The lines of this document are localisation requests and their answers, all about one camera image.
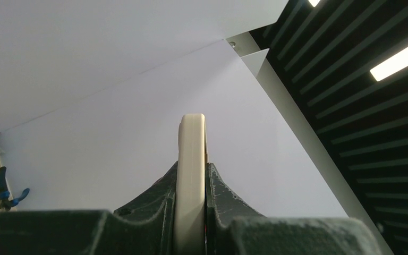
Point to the phone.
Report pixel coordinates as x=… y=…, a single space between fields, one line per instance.
x=189 y=219

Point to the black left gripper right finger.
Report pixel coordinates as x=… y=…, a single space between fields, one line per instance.
x=233 y=227

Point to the blue handled cutting pliers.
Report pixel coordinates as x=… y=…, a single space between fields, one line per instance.
x=5 y=202

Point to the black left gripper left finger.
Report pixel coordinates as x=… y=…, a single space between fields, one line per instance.
x=142 y=226

